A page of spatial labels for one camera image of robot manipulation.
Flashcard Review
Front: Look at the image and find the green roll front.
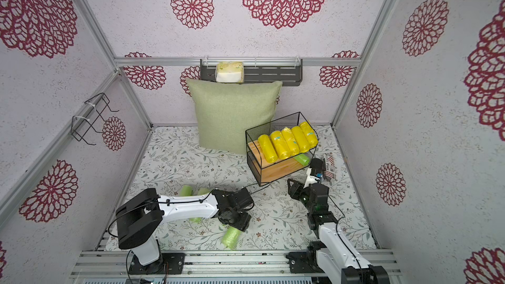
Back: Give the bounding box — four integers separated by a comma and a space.
221, 226, 243, 250

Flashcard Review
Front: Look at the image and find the green roll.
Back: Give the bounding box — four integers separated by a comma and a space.
179, 185, 193, 197
293, 153, 311, 167
221, 226, 243, 250
189, 188, 210, 224

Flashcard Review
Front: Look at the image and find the grey wall rack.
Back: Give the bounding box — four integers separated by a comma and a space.
200, 59, 302, 87

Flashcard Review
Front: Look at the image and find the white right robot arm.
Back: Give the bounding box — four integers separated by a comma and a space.
286, 179, 390, 283

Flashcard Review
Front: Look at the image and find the yellow roll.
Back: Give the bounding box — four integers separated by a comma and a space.
281, 127, 300, 156
258, 134, 278, 164
270, 130, 291, 160
291, 126, 310, 153
299, 122, 318, 148

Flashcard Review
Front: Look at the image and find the green cushion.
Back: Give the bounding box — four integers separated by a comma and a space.
186, 78, 283, 155

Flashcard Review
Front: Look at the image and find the metal base rail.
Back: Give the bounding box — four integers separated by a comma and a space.
70, 249, 402, 284

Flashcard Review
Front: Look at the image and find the white yellow sponge pack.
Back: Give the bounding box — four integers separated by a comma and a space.
215, 62, 245, 84

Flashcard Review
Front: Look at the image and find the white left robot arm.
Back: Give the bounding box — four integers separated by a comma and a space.
113, 188, 254, 268

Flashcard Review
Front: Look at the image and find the black trash bag roll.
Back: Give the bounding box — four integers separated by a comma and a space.
310, 158, 325, 173

